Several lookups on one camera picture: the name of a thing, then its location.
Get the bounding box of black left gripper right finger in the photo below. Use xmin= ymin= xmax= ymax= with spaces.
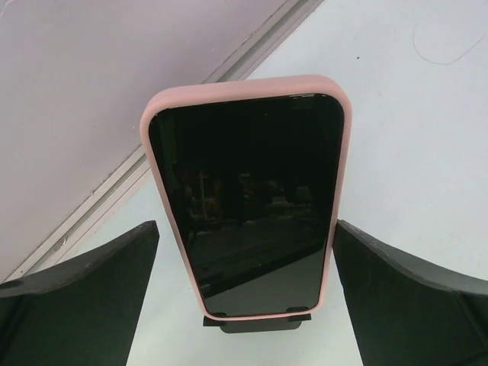
xmin=333 ymin=220 xmax=487 ymax=366

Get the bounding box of pink-cased phone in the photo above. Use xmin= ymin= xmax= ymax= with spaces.
xmin=140 ymin=75 xmax=352 ymax=321

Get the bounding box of black folding phone stand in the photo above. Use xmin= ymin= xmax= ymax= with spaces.
xmin=203 ymin=313 xmax=312 ymax=334

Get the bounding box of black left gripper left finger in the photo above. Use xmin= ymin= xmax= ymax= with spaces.
xmin=1 ymin=221 xmax=159 ymax=365

